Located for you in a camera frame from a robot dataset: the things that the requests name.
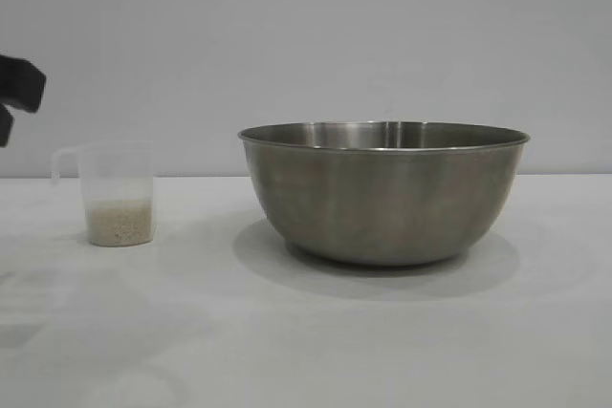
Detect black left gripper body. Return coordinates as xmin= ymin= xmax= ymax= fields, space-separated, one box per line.
xmin=0 ymin=54 xmax=48 ymax=116

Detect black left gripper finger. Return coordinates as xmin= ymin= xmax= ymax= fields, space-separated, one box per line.
xmin=0 ymin=106 xmax=14 ymax=149

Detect clear plastic measuring cup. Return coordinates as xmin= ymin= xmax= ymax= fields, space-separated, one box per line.
xmin=50 ymin=141 xmax=157 ymax=247

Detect white rice grains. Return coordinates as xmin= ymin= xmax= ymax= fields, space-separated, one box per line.
xmin=85 ymin=200 xmax=155 ymax=247

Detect stainless steel mixing bowl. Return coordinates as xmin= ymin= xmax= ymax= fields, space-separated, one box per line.
xmin=237 ymin=119 xmax=532 ymax=268

